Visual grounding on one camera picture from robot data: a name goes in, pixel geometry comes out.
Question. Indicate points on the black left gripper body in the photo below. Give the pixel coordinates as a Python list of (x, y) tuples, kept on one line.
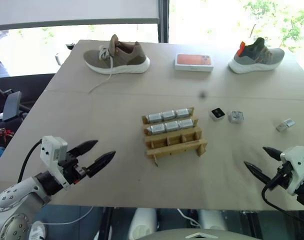
[(70, 168)]

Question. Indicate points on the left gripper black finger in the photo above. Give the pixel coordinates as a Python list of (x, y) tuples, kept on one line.
[(84, 146), (102, 160)]

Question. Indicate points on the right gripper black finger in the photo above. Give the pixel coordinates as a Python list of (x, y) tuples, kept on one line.
[(273, 152), (257, 172)]

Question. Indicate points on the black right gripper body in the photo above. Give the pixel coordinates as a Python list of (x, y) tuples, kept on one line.
[(283, 178)]

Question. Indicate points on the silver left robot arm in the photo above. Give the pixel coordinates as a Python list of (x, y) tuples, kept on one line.
[(14, 192)]

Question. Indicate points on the wooden slotted rack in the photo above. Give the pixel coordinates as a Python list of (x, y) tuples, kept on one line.
[(174, 141)]

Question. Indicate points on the orange white phone box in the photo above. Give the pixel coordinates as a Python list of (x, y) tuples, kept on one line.
[(194, 62)]

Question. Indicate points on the black table leg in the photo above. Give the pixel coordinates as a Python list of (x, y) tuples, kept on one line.
[(106, 222)]

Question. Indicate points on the white rounded robot leg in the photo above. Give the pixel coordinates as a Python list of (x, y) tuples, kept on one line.
[(213, 220), (143, 222)]

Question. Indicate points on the grey chair armrest pad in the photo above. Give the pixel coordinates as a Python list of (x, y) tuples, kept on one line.
[(12, 106)]

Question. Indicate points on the grey sneaker orange tab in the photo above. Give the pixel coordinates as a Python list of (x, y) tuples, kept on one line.
[(257, 58)]

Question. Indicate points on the brown sneaker white sole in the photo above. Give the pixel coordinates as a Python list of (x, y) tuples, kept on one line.
[(127, 61)]

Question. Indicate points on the white roller blind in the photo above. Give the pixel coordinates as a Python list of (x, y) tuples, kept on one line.
[(74, 11)]

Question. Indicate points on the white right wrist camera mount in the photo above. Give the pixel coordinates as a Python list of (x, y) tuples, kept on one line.
[(295, 162)]

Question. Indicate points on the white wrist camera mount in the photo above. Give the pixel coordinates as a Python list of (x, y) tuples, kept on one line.
[(50, 152), (295, 162)]

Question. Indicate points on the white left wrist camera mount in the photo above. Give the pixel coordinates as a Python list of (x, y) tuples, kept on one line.
[(50, 152)]

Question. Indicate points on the small black white cube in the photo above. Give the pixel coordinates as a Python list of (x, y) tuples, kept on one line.
[(217, 113)]

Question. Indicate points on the white table bracket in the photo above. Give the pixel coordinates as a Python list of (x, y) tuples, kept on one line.
[(58, 59)]

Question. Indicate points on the dark window frame post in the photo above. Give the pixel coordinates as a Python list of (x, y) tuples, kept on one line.
[(163, 21)]

